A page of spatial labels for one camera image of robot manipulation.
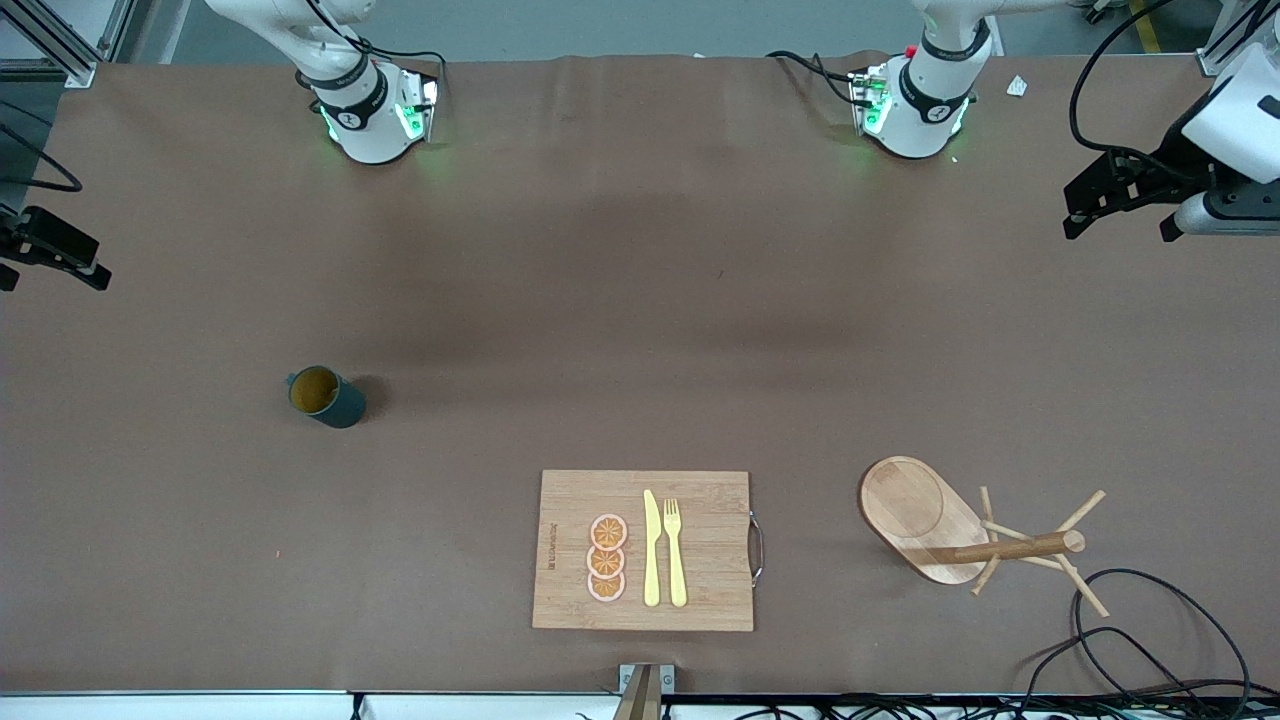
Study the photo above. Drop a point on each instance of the white table edge rail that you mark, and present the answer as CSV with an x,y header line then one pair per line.
x,y
200,708

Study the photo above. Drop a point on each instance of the yellow plastic knife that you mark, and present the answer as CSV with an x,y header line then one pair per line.
x,y
652,560

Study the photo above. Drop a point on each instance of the brown wooden post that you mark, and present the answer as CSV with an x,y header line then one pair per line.
x,y
640,700

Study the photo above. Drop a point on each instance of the bamboo cutting board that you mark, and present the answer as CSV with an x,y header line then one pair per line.
x,y
710,540

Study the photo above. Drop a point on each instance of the toy orange slice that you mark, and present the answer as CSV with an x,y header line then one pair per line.
x,y
608,531

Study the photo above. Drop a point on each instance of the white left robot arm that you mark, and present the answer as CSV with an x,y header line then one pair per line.
x,y
925,110

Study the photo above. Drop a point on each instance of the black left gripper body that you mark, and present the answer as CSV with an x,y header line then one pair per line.
x,y
1172,163

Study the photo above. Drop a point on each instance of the dark green cup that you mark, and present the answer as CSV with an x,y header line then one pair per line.
x,y
342,406

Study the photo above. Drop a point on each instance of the wooden cup rack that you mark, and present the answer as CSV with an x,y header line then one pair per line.
x,y
910,510

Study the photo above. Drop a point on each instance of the grey metal bracket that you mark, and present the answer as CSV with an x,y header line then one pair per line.
x,y
627,675

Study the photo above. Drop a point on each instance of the brown table cover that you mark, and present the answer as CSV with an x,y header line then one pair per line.
x,y
500,300

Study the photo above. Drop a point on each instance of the aluminium frame profile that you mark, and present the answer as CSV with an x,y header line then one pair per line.
x,y
70,66
1215,55

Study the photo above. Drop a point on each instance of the yellow plastic fork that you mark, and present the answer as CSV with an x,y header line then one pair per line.
x,y
677,570

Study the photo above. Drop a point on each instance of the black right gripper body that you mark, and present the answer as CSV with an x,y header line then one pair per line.
x,y
22,238

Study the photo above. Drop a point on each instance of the white paper scrap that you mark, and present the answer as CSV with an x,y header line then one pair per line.
x,y
1017,86

